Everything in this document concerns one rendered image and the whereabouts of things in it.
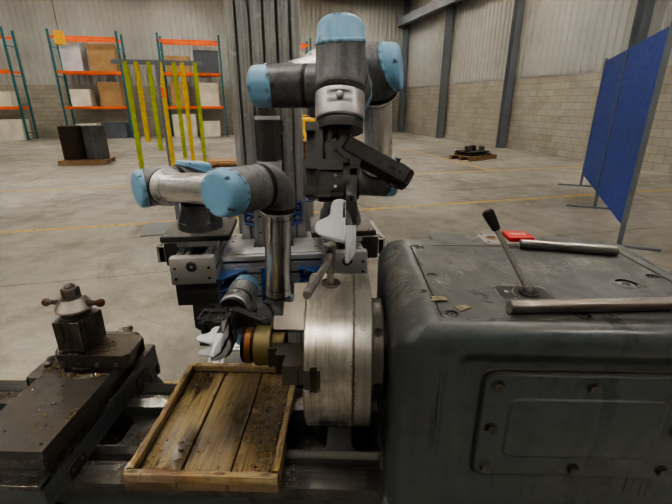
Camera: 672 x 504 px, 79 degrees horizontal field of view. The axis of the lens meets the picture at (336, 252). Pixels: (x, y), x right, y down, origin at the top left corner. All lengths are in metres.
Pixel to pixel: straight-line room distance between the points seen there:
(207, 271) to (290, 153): 0.54
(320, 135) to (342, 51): 0.12
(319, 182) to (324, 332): 0.28
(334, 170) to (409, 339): 0.28
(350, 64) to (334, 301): 0.40
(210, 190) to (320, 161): 0.48
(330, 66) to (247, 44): 0.95
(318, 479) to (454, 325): 0.45
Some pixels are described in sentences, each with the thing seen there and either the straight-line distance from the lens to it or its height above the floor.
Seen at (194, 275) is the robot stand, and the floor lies 1.06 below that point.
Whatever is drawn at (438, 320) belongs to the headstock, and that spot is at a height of 1.25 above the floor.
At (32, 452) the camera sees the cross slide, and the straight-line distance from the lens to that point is 1.00.
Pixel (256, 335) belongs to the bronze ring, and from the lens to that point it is 0.88.
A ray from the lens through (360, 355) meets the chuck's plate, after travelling 0.74.
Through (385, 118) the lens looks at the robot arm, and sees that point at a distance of 1.21.
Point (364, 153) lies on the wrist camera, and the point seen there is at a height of 1.50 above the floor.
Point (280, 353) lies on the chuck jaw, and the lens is 0.82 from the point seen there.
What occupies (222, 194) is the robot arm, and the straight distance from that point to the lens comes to 1.00.
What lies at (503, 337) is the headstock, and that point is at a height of 1.24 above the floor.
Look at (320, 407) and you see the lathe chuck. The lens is 0.79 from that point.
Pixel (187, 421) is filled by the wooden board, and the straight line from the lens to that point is 1.07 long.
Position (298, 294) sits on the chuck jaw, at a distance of 0.90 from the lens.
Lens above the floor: 1.57
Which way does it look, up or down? 20 degrees down
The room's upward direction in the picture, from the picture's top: straight up
